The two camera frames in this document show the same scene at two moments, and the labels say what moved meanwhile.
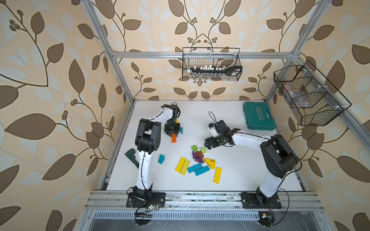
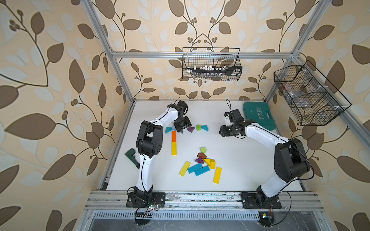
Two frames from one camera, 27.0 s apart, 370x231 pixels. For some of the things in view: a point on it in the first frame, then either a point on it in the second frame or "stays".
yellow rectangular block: [180, 164] → [174, 148]
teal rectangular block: [192, 169] stays
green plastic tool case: [258, 116] stays
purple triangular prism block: [194, 155] → [191, 129]
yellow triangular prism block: [207, 161] stays
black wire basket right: [311, 96] stays
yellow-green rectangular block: [185, 167] stays
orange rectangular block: [174, 139] stays
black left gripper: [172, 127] → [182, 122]
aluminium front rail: [203, 201] stays
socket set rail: [230, 71] stays
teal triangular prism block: [161, 159] → [205, 127]
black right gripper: [213, 144] → [223, 132]
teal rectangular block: [202, 171] stays
